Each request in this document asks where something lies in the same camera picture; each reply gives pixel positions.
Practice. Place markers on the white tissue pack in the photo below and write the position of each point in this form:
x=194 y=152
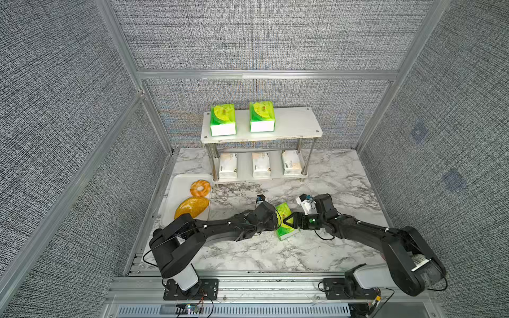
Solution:
x=291 y=163
x=228 y=166
x=261 y=165

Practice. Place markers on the white slotted cable duct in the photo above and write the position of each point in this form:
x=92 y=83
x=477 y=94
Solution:
x=237 y=310

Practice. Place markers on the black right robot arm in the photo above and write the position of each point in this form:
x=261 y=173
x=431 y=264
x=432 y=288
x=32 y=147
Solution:
x=412 y=264

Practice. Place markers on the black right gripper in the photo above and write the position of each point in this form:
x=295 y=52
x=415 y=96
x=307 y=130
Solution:
x=295 y=215

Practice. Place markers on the white plastic tray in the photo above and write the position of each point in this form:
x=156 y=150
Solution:
x=177 y=192

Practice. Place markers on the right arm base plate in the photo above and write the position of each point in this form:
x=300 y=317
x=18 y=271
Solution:
x=345 y=289

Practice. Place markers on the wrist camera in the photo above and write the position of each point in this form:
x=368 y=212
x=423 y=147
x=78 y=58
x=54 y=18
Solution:
x=307 y=203
x=259 y=200

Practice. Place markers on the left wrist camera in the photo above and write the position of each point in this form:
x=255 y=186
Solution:
x=259 y=200

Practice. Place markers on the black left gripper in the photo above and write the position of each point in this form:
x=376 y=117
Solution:
x=273 y=223

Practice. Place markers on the glazed ring donut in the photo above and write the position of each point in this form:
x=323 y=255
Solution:
x=200 y=188

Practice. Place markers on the white two-tier metal shelf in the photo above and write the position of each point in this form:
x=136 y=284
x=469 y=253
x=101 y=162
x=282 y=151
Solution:
x=294 y=123

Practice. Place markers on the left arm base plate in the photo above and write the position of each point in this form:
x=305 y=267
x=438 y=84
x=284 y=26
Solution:
x=204 y=288

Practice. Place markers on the golden oval bread loaf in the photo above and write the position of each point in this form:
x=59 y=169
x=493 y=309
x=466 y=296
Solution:
x=194 y=206

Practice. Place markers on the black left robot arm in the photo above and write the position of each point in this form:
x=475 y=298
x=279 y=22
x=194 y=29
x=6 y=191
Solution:
x=174 y=247

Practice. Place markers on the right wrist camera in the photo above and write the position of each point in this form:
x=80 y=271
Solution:
x=307 y=203

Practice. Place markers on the green tissue pack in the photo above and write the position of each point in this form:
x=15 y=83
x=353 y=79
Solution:
x=285 y=228
x=262 y=117
x=223 y=120

